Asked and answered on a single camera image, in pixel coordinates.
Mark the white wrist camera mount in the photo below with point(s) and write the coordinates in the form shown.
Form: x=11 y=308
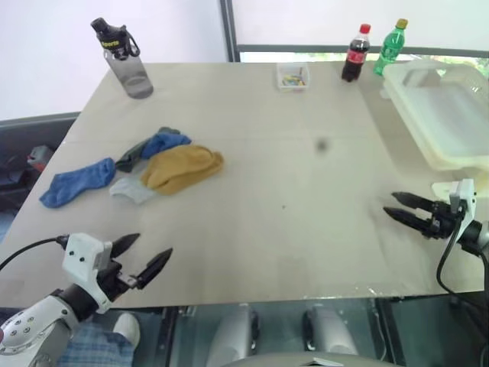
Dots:
x=463 y=199
x=82 y=254

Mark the dark grey window post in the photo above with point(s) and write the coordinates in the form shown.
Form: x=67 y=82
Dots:
x=228 y=30

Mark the plaid trouser leg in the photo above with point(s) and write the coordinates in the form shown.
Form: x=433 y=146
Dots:
x=95 y=349

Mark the white shoe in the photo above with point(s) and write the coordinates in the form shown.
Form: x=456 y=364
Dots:
x=128 y=327

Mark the blue sock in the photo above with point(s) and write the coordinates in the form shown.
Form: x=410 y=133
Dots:
x=166 y=142
x=76 y=183

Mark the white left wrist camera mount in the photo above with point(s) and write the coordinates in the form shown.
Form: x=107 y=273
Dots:
x=82 y=254

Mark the dark green sock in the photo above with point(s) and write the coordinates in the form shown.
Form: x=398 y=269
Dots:
x=130 y=158

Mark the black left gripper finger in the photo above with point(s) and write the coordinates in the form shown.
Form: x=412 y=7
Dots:
x=154 y=267
x=124 y=243

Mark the light grey sock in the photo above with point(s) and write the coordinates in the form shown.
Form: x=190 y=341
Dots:
x=131 y=190

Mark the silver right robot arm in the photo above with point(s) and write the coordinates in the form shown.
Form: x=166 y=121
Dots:
x=475 y=235

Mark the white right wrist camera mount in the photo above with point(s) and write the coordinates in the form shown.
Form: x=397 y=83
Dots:
x=463 y=199

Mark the silver rounded robot leg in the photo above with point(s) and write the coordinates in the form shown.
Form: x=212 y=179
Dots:
x=233 y=332

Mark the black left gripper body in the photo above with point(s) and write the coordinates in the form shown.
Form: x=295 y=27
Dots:
x=112 y=283

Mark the white plastic bin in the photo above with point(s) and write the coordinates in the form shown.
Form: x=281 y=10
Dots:
x=447 y=111

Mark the mustard yellow sock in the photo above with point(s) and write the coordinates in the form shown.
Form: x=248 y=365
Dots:
x=183 y=160
x=172 y=185

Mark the green yellow-capped soda bottle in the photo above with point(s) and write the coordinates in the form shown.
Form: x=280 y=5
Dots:
x=387 y=49

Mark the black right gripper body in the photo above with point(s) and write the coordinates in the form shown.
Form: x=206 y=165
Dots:
x=441 y=223

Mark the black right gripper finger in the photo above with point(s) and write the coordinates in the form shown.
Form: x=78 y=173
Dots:
x=414 y=201
x=409 y=219

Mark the red-capped cola bottle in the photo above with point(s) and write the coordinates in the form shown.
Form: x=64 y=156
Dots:
x=353 y=57

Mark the grey black-capped sports bottle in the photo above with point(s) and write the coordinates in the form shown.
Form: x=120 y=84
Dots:
x=128 y=65

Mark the small clear plastic box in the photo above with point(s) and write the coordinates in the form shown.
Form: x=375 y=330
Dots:
x=292 y=76

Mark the white plastic piece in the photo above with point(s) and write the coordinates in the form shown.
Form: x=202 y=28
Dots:
x=441 y=189

